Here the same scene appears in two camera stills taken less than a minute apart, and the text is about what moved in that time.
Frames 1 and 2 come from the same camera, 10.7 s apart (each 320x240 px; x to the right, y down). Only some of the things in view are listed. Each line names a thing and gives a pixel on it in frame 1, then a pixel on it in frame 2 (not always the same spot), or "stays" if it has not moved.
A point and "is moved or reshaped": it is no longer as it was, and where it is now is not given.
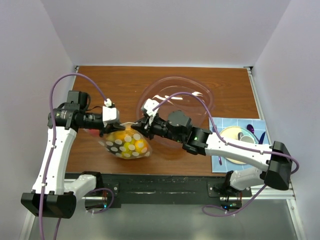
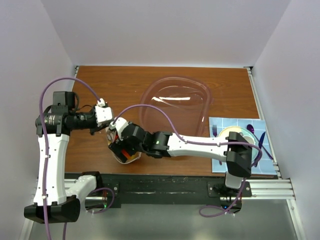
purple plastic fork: [214, 129] stays
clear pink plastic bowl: [187, 94] stays
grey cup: [247, 138] stays
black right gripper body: [154, 126] to [117, 146]
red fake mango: [94, 132] is moved or reshaped
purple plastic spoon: [250, 127] stays
